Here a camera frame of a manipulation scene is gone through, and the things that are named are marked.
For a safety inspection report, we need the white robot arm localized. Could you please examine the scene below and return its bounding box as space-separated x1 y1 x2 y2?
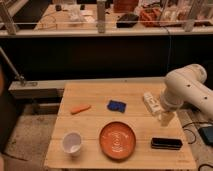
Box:
160 64 213 120

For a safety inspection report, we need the black rectangular case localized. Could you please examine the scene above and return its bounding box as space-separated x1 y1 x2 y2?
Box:
151 138 183 150

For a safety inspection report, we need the black power adapter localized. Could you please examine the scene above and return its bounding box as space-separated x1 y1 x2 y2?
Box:
198 126 213 146

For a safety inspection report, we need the blue sponge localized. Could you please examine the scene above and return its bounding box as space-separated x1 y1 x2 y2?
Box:
107 100 126 113

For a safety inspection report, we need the wooden table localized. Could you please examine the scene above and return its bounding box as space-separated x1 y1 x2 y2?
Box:
45 82 196 170

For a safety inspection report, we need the orange carrot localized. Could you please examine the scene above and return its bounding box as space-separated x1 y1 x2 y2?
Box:
70 105 91 115

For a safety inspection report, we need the white cup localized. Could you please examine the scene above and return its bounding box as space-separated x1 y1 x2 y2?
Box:
62 132 82 157

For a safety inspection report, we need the orange box on bench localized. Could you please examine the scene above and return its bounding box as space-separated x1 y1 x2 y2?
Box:
139 8 161 27

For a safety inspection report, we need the black bag on bench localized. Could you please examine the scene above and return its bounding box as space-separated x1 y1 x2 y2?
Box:
116 13 139 28

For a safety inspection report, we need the metal clamp rod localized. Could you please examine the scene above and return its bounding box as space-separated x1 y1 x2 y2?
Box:
0 47 38 88

